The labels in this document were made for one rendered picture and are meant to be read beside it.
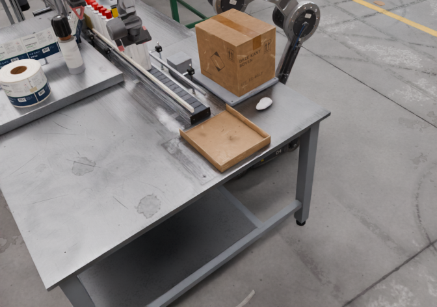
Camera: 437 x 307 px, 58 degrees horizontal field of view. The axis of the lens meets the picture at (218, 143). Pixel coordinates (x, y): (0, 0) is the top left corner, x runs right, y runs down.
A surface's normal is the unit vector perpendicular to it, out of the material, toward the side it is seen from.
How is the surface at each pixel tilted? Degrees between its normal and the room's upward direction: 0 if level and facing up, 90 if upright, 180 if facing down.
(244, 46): 90
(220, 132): 0
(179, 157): 0
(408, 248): 0
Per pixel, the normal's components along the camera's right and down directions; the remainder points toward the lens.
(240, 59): 0.63, 0.49
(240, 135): -0.08, -0.73
